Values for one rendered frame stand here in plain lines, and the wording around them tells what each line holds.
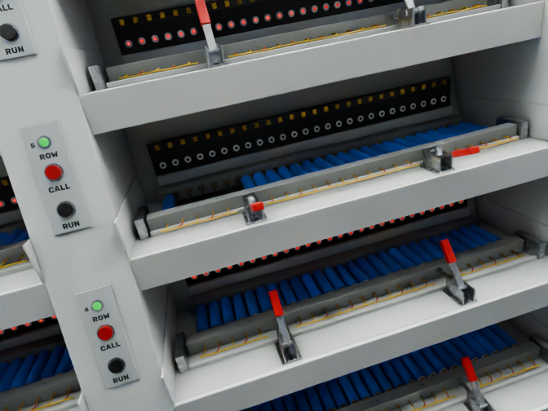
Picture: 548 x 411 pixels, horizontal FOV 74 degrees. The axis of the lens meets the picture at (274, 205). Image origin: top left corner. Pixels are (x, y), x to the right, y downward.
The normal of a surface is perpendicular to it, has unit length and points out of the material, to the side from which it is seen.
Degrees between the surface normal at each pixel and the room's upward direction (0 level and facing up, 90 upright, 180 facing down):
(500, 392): 16
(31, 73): 90
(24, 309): 106
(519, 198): 90
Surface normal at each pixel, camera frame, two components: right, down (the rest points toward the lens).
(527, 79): -0.96, 0.25
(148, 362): 0.17, 0.10
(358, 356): 0.22, 0.35
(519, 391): -0.18, -0.90
